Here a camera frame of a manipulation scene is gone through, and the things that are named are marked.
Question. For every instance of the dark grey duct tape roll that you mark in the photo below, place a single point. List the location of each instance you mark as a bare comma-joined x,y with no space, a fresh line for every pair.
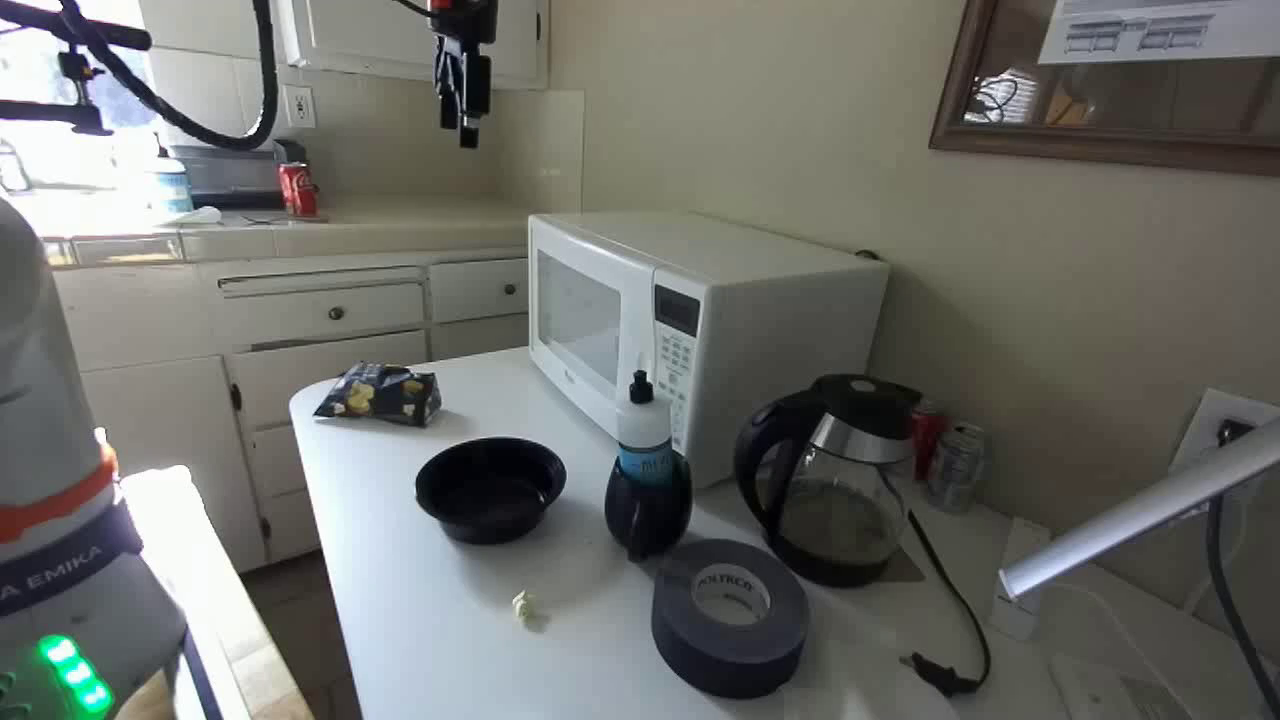
705,643

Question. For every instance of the white printed paper sheet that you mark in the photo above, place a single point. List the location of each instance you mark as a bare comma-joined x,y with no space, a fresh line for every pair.
1147,35

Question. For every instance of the red can with dark lid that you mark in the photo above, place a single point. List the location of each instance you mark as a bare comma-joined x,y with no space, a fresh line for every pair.
298,194

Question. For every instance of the black glass electric kettle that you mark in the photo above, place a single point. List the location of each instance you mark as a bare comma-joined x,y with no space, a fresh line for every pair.
834,521

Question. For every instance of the large white wall outlet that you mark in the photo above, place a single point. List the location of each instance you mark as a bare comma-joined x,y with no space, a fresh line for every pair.
1202,424

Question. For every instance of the light wooden robot platform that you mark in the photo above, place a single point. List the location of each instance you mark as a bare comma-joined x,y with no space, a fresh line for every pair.
200,572

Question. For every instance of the white microwave oven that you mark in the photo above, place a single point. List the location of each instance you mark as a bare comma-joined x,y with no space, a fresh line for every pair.
747,322

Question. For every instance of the brown wooden picture frame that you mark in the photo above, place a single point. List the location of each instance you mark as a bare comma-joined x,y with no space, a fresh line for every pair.
1067,148

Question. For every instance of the dark snack bag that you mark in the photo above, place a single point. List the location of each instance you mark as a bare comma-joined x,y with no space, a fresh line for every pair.
385,399

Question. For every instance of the silver black toaster oven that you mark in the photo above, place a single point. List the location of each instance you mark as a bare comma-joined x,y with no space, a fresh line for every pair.
225,174

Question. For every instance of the small white wall outlet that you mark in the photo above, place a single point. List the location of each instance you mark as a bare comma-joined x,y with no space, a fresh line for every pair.
303,104

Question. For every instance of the silver soda can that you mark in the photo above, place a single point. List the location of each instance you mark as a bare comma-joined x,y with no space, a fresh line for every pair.
956,470

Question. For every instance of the white metal bar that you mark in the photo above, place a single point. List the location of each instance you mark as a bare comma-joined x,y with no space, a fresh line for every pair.
1132,513

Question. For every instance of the white popcorn piece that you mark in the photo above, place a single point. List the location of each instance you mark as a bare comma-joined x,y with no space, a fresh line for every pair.
530,608

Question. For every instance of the black camera stand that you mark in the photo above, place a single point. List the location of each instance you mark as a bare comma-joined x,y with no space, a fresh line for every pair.
80,31

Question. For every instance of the white kitchen base cabinet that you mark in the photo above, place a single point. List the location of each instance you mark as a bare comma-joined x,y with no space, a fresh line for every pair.
163,362

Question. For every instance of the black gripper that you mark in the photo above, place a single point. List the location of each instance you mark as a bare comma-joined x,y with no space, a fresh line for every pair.
460,27

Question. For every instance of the black plastic bowl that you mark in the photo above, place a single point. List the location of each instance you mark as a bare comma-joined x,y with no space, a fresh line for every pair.
487,513

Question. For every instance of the pale blue container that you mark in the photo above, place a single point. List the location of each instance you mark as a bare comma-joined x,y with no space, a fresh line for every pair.
169,185

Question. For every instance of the red soda can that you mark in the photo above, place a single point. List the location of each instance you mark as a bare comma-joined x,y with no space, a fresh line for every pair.
927,441

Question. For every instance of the wide white cabinet drawer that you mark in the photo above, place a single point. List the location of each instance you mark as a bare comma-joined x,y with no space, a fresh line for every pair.
322,314

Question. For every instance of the dark blue bottle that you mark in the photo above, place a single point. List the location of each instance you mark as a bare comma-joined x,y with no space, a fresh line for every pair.
649,513

